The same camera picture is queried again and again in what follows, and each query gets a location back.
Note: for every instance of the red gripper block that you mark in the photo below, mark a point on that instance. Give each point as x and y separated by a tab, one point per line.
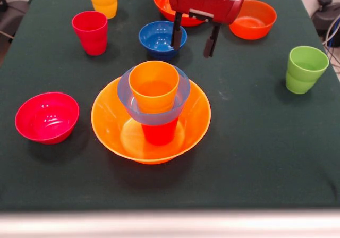
207	4

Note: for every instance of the yellow cup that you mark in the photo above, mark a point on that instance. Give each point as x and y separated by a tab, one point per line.
103	1

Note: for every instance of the orange cup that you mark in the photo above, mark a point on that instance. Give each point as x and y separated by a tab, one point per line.
154	97

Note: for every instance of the large red-orange bowl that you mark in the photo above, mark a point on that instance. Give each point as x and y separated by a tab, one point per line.
162	4

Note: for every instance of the pink-red cup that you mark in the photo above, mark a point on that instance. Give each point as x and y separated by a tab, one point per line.
91	36

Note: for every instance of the red-orange cup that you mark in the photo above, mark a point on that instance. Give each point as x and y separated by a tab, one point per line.
159	134

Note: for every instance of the dark grey pedestal base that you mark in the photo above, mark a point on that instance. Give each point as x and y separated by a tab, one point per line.
16	9
325	15

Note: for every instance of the pink-red bowl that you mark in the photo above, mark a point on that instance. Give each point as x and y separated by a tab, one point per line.
47	121

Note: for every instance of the dark green tablecloth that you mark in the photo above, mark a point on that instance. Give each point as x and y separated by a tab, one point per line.
53	169

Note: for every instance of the light blue bowl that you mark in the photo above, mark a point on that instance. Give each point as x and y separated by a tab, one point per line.
154	118

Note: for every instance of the large orange bowl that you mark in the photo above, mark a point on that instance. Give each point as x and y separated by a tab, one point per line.
106	126

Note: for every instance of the small red-orange bowl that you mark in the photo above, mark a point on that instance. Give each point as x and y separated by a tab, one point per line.
255	25

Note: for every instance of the green cup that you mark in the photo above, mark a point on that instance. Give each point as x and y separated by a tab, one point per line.
305	73

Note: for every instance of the dark blue bowl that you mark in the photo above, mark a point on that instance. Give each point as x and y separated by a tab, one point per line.
156	41

